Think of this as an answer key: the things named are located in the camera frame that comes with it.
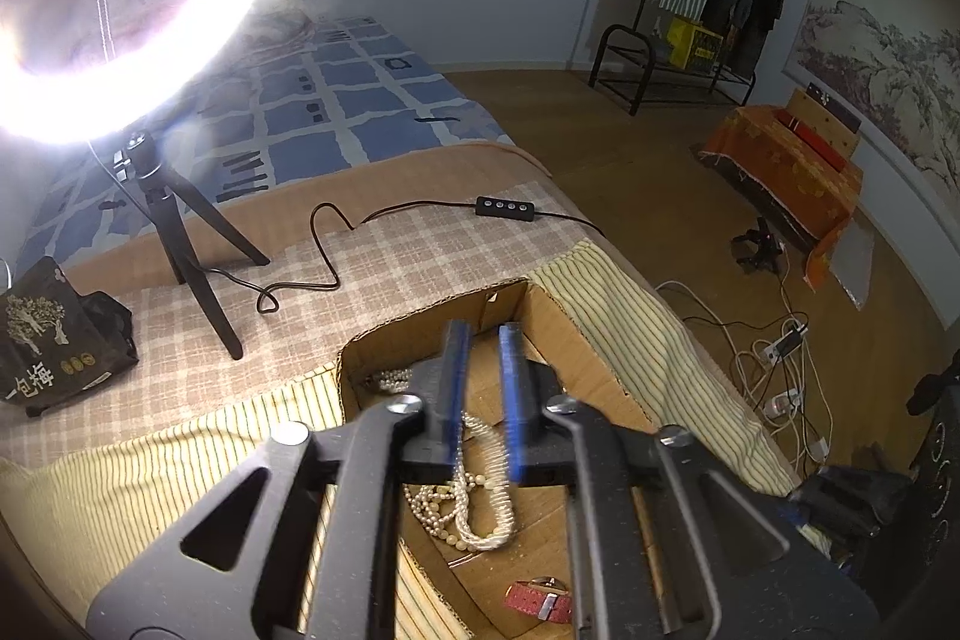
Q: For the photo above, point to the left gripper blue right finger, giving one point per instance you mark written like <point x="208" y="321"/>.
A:
<point x="535" y="444"/>

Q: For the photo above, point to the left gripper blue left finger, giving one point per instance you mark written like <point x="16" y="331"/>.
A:
<point x="430" y="440"/>

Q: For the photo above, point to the red leather strap watch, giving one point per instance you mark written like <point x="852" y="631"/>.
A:
<point x="546" y="598"/>

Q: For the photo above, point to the brown cardboard box tray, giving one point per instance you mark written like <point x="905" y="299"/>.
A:
<point x="524" y="348"/>

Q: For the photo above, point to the beige plaid blanket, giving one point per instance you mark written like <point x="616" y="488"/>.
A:
<point x="293" y="316"/>

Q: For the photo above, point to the silver foil sheet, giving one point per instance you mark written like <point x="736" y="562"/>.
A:
<point x="852" y="260"/>

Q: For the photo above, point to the black headset on floor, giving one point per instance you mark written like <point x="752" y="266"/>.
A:
<point x="758" y="249"/>

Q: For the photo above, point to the blue checkered bed sheet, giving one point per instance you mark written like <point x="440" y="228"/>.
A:
<point x="345" y="93"/>

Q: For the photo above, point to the black tripod stand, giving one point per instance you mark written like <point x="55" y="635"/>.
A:
<point x="163" y="189"/>

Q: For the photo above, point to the orange cloth covered table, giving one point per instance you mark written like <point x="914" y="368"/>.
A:
<point x="819" y="200"/>

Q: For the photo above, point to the black metal clothes rack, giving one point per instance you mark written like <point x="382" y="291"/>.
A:
<point x="631" y="59"/>

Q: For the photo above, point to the black printed snack bag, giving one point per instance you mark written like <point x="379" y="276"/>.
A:
<point x="58" y="345"/>

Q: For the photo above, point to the yellow striped cloth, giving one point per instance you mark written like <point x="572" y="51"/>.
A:
<point x="612" y="342"/>

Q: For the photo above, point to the wooden box with red item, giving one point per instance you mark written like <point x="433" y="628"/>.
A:
<point x="809" y="115"/>

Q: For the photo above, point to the yellow black box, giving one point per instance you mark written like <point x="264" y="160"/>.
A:
<point x="692" y="47"/>

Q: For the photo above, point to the mountain landscape painting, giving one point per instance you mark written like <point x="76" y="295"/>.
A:
<point x="896" y="63"/>

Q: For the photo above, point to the white power strip with cables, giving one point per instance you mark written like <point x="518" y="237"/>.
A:
<point x="775" y="371"/>

